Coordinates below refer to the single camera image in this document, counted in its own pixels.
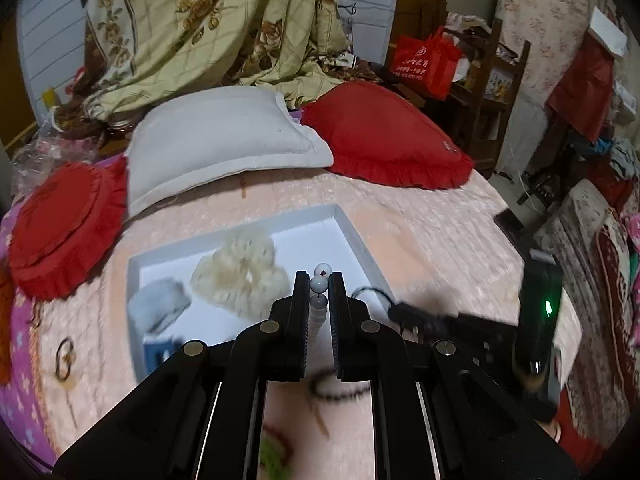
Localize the red heart-shaped frilled pillow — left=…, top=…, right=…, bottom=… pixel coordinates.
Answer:
left=299, top=82, right=476, bottom=192

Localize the white bead bracelet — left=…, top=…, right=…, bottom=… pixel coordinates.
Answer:
left=308, top=262, right=331, bottom=348

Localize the dark bead bracelet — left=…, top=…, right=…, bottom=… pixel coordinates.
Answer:
left=306, top=366, right=375, bottom=405

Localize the clear plastic bag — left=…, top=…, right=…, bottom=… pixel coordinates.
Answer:
left=9, top=109, right=68, bottom=198

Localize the red shopping bag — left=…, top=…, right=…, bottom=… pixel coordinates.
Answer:
left=386, top=25, right=464, bottom=102

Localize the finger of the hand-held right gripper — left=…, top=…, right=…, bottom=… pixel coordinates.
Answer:
left=388, top=300, right=463, bottom=345

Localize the wooden shelf rack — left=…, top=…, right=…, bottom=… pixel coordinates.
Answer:
left=440, top=16, right=533, bottom=178

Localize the cream fluffy scrunchie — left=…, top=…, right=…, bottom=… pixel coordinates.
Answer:
left=189, top=226, right=292, bottom=320

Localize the person's right hand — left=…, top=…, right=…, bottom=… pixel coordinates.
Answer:
left=536, top=417, right=564, bottom=445

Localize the black hair tie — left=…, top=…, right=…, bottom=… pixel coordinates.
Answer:
left=349, top=285, right=398, bottom=313

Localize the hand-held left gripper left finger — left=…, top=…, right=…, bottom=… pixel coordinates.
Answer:
left=52, top=270, right=311, bottom=480

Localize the pink floral curtain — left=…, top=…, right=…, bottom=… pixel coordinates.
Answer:
left=492, top=0, right=608, bottom=171

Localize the yellow floral quilt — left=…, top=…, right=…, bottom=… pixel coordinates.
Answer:
left=80, top=0, right=353, bottom=123

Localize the wooden door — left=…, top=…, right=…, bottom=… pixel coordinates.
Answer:
left=385, top=0, right=455, bottom=68

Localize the patterned sofa cover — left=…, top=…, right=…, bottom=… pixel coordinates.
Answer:
left=532, top=178, right=640, bottom=466

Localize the red cloth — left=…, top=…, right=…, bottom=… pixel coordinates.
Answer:
left=544, top=34, right=617, bottom=145

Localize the white cardboard box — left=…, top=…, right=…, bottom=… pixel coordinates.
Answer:
left=586, top=6, right=629, bottom=60

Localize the brown hair ring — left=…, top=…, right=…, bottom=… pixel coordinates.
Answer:
left=54, top=338, right=77, bottom=380

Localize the pile of clothes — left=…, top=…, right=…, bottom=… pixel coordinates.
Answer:
left=597, top=136, right=640, bottom=196

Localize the red round frilled pillow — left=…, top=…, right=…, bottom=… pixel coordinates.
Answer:
left=8, top=156, right=130, bottom=302

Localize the red string bracelet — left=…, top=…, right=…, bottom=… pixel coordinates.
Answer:
left=261, top=424, right=292, bottom=463

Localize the green fuzzy hair accessory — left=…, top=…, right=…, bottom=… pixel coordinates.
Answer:
left=259, top=435, right=295, bottom=480

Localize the white shallow box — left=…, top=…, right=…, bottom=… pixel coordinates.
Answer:
left=126, top=203, right=387, bottom=377

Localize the white pillow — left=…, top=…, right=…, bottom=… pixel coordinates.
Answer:
left=124, top=85, right=335, bottom=222

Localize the pale blue fluffy scrunchie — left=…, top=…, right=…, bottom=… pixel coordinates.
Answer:
left=127, top=279, right=194, bottom=336

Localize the small blue item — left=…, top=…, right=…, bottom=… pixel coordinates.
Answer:
left=142, top=337, right=175, bottom=372

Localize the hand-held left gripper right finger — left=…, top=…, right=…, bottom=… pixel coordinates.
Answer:
left=327, top=271, right=582, bottom=480

